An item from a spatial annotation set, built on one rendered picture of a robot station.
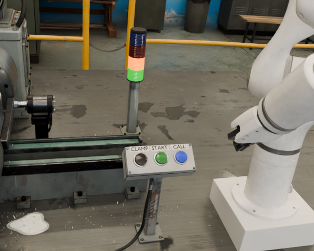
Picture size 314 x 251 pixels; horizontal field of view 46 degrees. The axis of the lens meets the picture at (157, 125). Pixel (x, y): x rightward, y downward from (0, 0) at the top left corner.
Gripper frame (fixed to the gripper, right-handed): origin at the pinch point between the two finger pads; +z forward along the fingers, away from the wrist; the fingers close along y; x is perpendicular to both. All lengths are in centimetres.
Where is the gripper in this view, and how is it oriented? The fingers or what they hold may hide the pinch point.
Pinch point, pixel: (241, 142)
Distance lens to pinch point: 87.6
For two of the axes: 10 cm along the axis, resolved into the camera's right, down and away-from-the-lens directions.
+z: -2.3, 3.8, 8.9
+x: 1.3, 9.2, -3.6
